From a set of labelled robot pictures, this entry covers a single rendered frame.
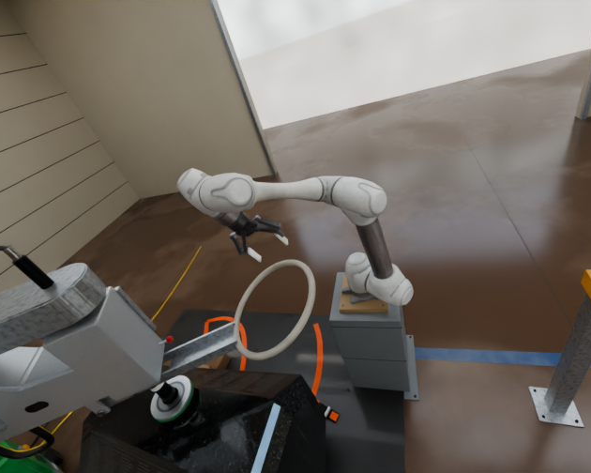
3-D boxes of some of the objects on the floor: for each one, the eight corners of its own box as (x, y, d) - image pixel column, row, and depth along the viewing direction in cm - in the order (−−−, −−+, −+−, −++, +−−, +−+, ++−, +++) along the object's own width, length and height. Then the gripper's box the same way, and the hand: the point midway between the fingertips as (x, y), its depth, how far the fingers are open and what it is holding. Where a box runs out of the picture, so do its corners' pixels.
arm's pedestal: (351, 334, 252) (330, 267, 207) (413, 335, 234) (405, 263, 189) (345, 393, 214) (319, 328, 169) (418, 401, 197) (411, 329, 152)
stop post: (583, 427, 163) (666, 299, 102) (538, 421, 170) (591, 297, 110) (568, 391, 177) (632, 260, 117) (528, 387, 185) (568, 261, 124)
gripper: (260, 191, 99) (298, 228, 111) (210, 229, 109) (250, 259, 120) (259, 204, 94) (299, 241, 105) (206, 242, 103) (250, 273, 114)
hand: (271, 250), depth 112 cm, fingers open, 13 cm apart
